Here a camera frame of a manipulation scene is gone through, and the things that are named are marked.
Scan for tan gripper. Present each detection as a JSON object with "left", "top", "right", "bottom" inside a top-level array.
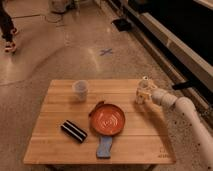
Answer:
[{"left": 137, "top": 76, "right": 157, "bottom": 99}]

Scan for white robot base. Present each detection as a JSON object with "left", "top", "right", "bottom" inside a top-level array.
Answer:
[{"left": 48, "top": 0, "right": 76, "bottom": 14}]

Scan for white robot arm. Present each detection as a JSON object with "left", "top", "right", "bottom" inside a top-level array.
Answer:
[{"left": 136, "top": 76, "right": 213, "bottom": 171}]

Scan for orange bowl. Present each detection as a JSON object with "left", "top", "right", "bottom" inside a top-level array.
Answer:
[{"left": 90, "top": 104, "right": 125, "bottom": 136}]

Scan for black floor mat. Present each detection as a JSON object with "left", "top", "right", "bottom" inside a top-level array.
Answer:
[{"left": 112, "top": 19, "right": 132, "bottom": 31}]

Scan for clear plastic cup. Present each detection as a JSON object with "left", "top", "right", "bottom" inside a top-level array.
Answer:
[{"left": 72, "top": 80, "right": 88, "bottom": 101}]

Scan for blue sponge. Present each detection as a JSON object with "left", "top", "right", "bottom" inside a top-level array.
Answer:
[{"left": 96, "top": 136, "right": 112, "bottom": 159}]

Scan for wooden table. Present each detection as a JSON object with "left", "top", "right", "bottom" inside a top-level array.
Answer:
[{"left": 22, "top": 78, "right": 177, "bottom": 171}]

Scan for black white striped box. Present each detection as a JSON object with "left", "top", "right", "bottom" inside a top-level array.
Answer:
[{"left": 61, "top": 120, "right": 87, "bottom": 143}]

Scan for person legs with shoes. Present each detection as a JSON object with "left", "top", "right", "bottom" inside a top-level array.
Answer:
[{"left": 0, "top": 0, "right": 18, "bottom": 53}]

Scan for long white wall shelf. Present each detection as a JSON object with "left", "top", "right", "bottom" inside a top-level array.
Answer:
[{"left": 94, "top": 0, "right": 213, "bottom": 128}]

